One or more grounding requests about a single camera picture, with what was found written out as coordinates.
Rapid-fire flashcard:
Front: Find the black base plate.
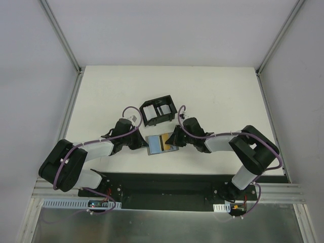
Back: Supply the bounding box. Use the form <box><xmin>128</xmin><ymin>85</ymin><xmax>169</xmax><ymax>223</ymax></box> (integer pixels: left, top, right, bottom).
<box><xmin>77</xmin><ymin>172</ymin><xmax>261</xmax><ymax>211</ymax></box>

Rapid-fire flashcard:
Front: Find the left aluminium frame post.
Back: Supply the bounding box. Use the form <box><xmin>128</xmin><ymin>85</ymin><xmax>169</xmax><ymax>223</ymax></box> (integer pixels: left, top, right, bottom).
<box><xmin>38</xmin><ymin>0</ymin><xmax>82</xmax><ymax>74</ymax></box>

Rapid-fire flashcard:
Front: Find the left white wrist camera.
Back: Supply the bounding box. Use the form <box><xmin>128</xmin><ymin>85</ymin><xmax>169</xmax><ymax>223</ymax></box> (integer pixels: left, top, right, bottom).
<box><xmin>128</xmin><ymin>115</ymin><xmax>137</xmax><ymax>123</ymax></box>

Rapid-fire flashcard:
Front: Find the right table edge rail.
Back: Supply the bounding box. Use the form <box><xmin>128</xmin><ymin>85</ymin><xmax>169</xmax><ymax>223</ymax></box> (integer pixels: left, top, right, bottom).
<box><xmin>256</xmin><ymin>72</ymin><xmax>291</xmax><ymax>183</ymax></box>

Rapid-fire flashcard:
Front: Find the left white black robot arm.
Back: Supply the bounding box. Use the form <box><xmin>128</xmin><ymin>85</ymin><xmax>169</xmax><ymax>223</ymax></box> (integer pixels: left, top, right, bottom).
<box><xmin>38</xmin><ymin>118</ymin><xmax>148</xmax><ymax>197</ymax></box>

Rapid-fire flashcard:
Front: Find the left table edge rail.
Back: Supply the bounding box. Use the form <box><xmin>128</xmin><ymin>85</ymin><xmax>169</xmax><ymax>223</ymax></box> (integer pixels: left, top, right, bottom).
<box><xmin>45</xmin><ymin>72</ymin><xmax>86</xmax><ymax>178</ymax></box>

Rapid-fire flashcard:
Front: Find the white cable duct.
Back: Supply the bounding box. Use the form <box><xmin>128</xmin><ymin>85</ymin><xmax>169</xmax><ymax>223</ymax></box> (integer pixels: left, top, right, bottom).
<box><xmin>213</xmin><ymin>204</ymin><xmax>231</xmax><ymax>213</ymax></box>
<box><xmin>43</xmin><ymin>199</ymin><xmax>122</xmax><ymax>210</ymax></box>

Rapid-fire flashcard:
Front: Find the table edge rail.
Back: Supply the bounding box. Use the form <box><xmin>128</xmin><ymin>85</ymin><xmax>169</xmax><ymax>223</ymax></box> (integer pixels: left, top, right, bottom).
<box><xmin>45</xmin><ymin>72</ymin><xmax>86</xmax><ymax>178</ymax></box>
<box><xmin>256</xmin><ymin>72</ymin><xmax>291</xmax><ymax>183</ymax></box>

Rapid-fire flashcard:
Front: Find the right aluminium frame post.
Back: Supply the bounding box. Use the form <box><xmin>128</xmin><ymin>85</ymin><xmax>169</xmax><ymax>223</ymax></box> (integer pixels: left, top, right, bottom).
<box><xmin>256</xmin><ymin>0</ymin><xmax>307</xmax><ymax>76</ymax></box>

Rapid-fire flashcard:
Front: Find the front aluminium rail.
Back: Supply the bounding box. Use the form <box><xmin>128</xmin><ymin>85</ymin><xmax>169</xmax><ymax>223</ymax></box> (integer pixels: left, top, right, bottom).
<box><xmin>31</xmin><ymin>179</ymin><xmax>306</xmax><ymax>204</ymax></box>

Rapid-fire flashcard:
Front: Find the black plastic card tray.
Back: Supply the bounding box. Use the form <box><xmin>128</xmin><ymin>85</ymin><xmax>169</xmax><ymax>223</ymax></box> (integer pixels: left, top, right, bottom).
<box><xmin>140</xmin><ymin>95</ymin><xmax>177</xmax><ymax>127</ymax></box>

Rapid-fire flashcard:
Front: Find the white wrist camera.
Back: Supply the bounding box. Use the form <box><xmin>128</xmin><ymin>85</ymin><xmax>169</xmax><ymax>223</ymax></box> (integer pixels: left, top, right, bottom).
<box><xmin>128</xmin><ymin>115</ymin><xmax>137</xmax><ymax>123</ymax></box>
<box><xmin>180</xmin><ymin>113</ymin><xmax>188</xmax><ymax>120</ymax></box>

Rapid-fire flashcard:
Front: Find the left white cable duct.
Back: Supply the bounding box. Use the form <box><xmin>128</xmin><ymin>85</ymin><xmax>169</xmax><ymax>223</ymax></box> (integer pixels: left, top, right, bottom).
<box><xmin>43</xmin><ymin>199</ymin><xmax>122</xmax><ymax>210</ymax></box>

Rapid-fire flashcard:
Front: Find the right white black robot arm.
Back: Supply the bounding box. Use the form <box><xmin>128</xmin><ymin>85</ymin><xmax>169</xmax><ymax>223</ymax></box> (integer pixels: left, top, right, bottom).
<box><xmin>165</xmin><ymin>117</ymin><xmax>282</xmax><ymax>200</ymax></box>

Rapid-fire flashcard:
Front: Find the white card stack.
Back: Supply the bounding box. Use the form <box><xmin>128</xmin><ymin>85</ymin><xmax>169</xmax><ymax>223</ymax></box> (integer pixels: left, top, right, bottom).
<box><xmin>143</xmin><ymin>105</ymin><xmax>157</xmax><ymax>120</ymax></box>

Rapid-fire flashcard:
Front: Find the right white cable duct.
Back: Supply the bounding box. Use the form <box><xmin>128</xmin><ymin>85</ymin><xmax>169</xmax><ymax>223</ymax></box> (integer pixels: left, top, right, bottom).
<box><xmin>213</xmin><ymin>204</ymin><xmax>231</xmax><ymax>213</ymax></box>

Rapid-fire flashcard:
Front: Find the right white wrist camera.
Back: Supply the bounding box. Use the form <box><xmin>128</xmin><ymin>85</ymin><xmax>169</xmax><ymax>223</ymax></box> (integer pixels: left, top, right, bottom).
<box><xmin>180</xmin><ymin>113</ymin><xmax>188</xmax><ymax>120</ymax></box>

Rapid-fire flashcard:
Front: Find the aluminium frame post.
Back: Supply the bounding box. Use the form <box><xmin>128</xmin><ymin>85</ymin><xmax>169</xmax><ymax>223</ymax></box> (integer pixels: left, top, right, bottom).
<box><xmin>256</xmin><ymin>0</ymin><xmax>307</xmax><ymax>76</ymax></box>
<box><xmin>38</xmin><ymin>0</ymin><xmax>82</xmax><ymax>74</ymax></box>

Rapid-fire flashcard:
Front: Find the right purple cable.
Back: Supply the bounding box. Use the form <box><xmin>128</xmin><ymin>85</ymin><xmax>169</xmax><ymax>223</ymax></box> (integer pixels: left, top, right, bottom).
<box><xmin>178</xmin><ymin>105</ymin><xmax>283</xmax><ymax>220</ymax></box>

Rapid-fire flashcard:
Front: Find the gold card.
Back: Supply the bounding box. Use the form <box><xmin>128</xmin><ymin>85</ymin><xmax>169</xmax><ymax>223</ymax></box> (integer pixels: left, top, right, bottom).
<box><xmin>159</xmin><ymin>133</ymin><xmax>172</xmax><ymax>151</ymax></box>

